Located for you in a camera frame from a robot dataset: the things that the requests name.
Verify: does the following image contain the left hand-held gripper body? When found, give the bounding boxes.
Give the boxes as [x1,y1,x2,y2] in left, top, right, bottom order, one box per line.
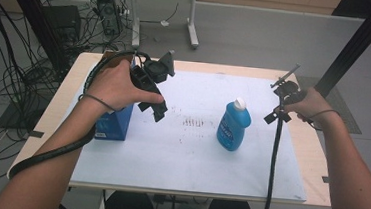
[126,47,178,115]

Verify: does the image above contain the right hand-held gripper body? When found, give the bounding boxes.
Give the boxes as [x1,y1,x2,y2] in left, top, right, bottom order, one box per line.
[268,61,310,110]

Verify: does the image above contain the blue cardboard box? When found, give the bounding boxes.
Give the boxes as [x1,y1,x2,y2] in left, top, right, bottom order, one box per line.
[93,49,139,143]

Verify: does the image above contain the blue bottle with white cap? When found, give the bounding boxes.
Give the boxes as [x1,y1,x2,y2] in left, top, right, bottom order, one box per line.
[214,95,254,154]

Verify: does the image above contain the person's right hand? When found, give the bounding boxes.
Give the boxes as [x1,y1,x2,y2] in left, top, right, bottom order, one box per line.
[273,84,334,127]

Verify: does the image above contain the person's left hand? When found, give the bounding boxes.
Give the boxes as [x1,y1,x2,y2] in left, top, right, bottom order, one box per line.
[84,56,169,116]

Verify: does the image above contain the black wrist band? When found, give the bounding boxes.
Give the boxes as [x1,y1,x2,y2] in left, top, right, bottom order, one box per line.
[78,92,118,112]
[305,107,342,131]

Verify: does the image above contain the white table mat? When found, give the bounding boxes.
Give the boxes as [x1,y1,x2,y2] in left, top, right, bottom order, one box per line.
[68,61,317,203]

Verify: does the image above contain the light wooden table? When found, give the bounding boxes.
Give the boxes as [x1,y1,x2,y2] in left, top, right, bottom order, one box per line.
[6,46,344,209]

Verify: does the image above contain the white desk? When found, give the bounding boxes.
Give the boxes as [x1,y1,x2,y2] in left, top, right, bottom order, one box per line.
[104,0,231,57]

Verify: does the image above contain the black computer tower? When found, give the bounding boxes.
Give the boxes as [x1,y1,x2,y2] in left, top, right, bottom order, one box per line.
[92,0,124,37]

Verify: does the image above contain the person's left leg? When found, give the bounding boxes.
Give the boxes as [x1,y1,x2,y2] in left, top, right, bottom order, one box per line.
[103,189,155,209]

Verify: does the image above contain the black case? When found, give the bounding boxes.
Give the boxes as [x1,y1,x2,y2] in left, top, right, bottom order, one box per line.
[39,2,84,44]

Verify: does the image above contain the dark floor plate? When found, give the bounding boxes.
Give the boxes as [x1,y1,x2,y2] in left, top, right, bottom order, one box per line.
[0,98,54,133]

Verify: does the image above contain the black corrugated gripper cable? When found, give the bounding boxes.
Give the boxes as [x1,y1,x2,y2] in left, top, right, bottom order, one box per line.
[259,94,287,209]
[6,41,151,190]

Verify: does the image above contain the black metal post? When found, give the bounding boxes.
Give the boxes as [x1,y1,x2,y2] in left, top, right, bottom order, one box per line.
[0,0,72,76]
[314,0,371,102]

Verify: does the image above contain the tangle of black floor cables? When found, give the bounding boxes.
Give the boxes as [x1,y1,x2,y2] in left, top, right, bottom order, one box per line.
[0,0,140,194]

